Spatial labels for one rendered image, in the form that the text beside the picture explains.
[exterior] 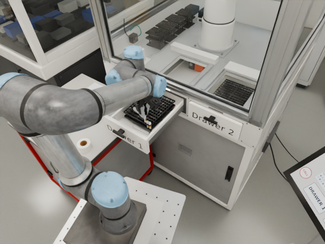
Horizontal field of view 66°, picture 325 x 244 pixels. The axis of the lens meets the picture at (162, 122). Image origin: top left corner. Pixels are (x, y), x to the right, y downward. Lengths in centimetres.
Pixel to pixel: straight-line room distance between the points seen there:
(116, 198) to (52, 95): 43
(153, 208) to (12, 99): 74
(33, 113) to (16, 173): 193
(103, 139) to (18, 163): 130
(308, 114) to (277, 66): 187
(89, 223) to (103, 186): 25
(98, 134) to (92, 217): 50
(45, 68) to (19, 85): 119
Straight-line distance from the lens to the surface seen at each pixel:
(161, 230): 110
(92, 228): 108
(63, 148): 78
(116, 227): 101
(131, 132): 117
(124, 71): 92
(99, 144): 138
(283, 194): 218
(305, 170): 103
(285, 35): 95
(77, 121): 59
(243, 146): 136
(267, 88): 107
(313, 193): 101
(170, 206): 114
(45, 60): 181
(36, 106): 58
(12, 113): 64
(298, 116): 279
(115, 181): 89
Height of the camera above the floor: 180
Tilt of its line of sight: 47 degrees down
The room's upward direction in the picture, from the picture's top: 3 degrees counter-clockwise
